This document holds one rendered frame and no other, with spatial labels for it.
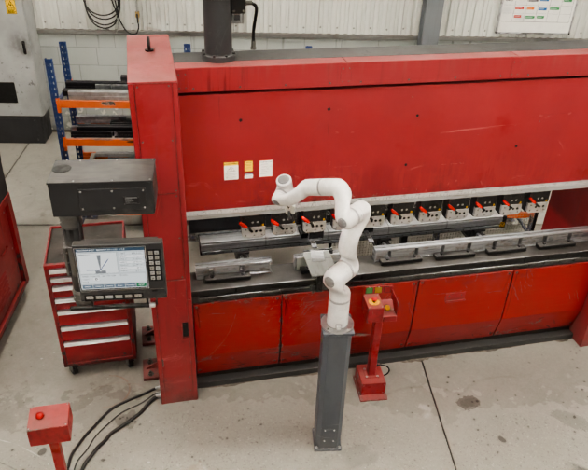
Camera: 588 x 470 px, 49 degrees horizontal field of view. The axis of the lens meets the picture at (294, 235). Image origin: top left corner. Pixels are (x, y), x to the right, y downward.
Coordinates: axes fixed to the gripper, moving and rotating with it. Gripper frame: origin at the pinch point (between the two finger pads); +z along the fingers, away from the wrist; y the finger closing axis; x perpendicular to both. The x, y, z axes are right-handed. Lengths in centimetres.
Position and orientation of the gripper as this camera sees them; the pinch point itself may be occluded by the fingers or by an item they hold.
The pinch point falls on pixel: (291, 214)
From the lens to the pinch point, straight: 374.6
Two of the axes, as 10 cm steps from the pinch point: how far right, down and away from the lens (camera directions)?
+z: 1.3, 5.6, 8.2
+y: 0.4, -8.3, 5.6
